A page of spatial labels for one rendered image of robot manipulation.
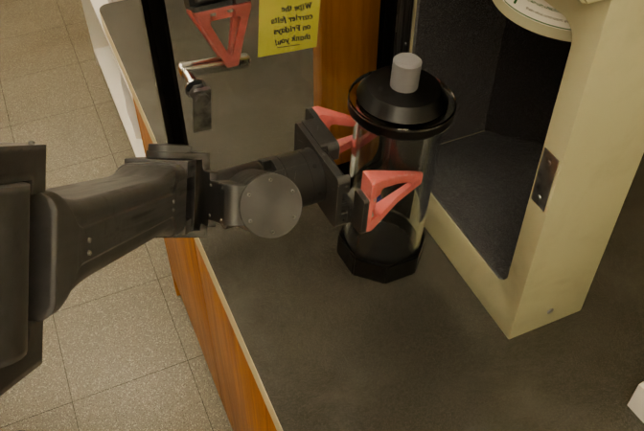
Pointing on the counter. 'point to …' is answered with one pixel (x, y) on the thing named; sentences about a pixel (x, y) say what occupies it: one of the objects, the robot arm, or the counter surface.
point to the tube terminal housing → (568, 155)
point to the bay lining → (483, 50)
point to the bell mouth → (527, 8)
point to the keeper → (544, 179)
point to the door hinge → (406, 0)
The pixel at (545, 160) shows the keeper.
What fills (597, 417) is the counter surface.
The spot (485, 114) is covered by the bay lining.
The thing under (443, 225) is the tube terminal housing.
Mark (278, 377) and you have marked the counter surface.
